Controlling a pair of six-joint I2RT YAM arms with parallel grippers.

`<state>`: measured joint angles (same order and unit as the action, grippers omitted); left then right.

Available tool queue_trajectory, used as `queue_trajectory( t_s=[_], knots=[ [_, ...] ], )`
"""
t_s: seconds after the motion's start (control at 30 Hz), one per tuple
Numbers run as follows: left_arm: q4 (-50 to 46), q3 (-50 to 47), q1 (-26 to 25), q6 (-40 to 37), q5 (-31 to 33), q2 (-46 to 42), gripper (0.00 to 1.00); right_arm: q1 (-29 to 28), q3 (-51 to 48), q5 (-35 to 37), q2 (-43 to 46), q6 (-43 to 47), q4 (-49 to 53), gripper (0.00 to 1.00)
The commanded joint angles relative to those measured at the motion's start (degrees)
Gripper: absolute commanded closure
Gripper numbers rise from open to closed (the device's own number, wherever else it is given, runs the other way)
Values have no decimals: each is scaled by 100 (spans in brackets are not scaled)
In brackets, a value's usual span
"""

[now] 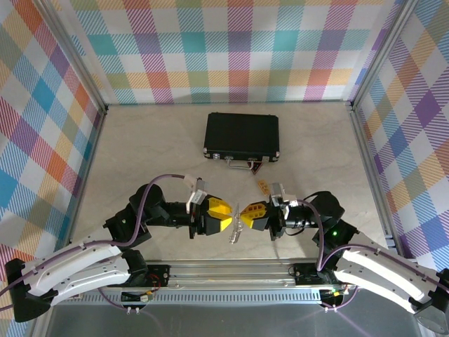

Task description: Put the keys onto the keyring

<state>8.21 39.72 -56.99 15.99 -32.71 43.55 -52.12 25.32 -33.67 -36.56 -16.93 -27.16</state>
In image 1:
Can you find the small clear plastic bag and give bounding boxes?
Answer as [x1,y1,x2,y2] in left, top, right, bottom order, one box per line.
[227,220,246,246]

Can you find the dark triangular tag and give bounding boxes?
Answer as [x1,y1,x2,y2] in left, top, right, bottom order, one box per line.
[246,159,264,176]

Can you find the perforated metal strip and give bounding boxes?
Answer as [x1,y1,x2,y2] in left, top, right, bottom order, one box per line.
[72,291,323,305]

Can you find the black briefcase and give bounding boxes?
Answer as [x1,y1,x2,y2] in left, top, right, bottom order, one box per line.
[203,112,281,164]

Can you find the grey metal plate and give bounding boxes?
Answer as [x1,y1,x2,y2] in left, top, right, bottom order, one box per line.
[33,303,434,337]

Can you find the silver briefcase handle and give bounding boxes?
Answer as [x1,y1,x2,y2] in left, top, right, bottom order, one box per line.
[225,156,256,171]

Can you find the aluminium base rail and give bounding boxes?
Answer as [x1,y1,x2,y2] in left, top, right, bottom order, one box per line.
[145,258,337,292]

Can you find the aluminium floor rail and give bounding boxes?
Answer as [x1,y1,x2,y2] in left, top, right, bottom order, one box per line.
[65,107,109,246]
[349,103,399,249]

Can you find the aluminium frame post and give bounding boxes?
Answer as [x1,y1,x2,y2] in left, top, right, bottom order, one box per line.
[349,0,422,110]
[34,0,109,114]

